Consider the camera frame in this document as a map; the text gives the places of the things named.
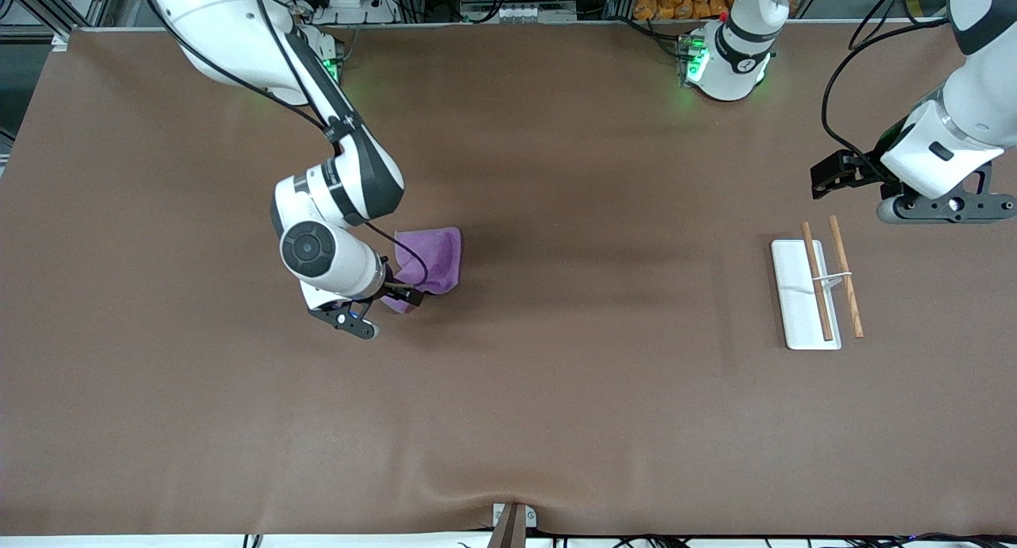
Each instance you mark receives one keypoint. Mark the white connector strip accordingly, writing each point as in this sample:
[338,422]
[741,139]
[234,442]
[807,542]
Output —
[520,13]

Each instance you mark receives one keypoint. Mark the purple towel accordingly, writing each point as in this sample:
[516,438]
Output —
[437,258]

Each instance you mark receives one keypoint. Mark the white rack with wooden rods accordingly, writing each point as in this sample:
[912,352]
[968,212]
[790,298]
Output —
[798,294]

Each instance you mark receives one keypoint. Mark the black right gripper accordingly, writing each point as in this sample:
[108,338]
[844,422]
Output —
[395,291]

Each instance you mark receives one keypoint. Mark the aluminium frame profile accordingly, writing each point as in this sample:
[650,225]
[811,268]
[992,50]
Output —
[57,9]

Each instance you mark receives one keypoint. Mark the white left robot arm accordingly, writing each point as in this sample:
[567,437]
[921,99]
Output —
[953,135]

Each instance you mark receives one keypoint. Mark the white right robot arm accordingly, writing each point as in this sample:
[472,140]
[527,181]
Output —
[334,250]

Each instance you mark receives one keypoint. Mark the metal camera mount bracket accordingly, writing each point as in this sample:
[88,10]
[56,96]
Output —
[512,524]

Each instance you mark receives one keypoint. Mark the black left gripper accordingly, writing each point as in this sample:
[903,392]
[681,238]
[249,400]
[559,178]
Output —
[860,172]

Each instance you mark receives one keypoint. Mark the brown table cover mat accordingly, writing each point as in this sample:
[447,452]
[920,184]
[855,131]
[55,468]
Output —
[508,413]

